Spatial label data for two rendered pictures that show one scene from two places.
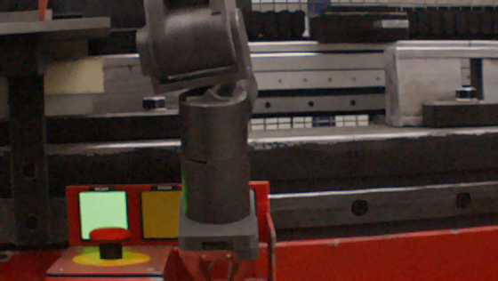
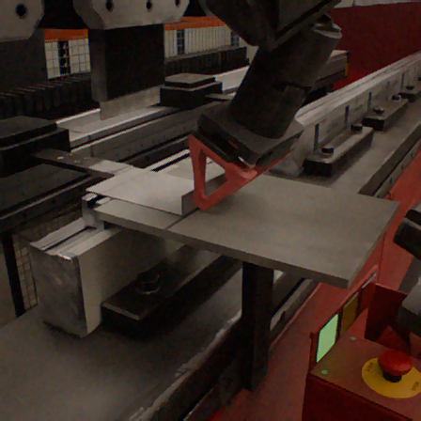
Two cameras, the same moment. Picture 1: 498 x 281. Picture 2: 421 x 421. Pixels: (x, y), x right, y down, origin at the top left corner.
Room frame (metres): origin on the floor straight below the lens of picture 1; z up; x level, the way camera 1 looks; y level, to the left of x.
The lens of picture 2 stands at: (0.85, 0.64, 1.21)
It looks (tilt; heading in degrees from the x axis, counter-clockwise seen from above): 23 degrees down; 309
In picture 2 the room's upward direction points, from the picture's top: straight up
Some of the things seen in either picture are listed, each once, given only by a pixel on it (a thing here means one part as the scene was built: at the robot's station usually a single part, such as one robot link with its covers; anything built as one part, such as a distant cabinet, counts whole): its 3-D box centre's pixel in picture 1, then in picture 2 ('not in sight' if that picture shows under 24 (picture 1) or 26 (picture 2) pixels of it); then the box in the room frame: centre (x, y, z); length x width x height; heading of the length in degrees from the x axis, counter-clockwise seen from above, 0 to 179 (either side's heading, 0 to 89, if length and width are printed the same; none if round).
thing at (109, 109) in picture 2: not in sight; (130, 68); (1.27, 0.26, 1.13); 0.10 x 0.02 x 0.10; 98
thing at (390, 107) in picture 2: not in sight; (387, 112); (1.35, -0.75, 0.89); 0.30 x 0.05 x 0.03; 98
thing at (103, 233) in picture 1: (110, 246); (393, 369); (0.98, 0.13, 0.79); 0.04 x 0.04 x 0.04
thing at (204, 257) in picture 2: (68, 128); (197, 261); (1.22, 0.21, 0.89); 0.30 x 0.05 x 0.03; 98
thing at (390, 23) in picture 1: (370, 20); (216, 93); (1.48, -0.16, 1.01); 0.26 x 0.12 x 0.05; 8
